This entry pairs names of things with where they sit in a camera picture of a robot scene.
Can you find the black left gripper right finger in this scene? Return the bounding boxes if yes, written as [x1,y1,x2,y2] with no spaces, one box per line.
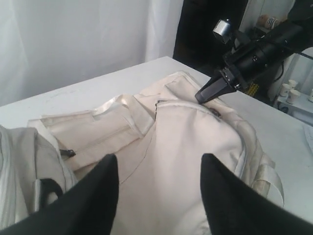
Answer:
[200,154,313,235]

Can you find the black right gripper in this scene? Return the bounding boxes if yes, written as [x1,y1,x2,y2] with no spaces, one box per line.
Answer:
[195,36,286,104]

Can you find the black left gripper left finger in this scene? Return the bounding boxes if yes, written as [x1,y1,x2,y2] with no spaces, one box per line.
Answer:
[1,154,118,235]

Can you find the cream fabric duffel bag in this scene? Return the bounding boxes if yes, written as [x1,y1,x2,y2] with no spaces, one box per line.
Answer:
[0,72,284,235]

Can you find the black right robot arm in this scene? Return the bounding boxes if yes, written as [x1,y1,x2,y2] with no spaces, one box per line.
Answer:
[195,0,313,104]

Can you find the white paper cup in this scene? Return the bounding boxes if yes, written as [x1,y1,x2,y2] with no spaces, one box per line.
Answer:
[279,83,292,97]
[288,79,298,89]
[286,89,301,104]

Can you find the white backdrop curtain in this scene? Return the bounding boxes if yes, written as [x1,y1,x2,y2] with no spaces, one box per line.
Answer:
[0,0,183,105]

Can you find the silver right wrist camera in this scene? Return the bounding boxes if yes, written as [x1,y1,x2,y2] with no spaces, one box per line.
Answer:
[213,19,232,44]

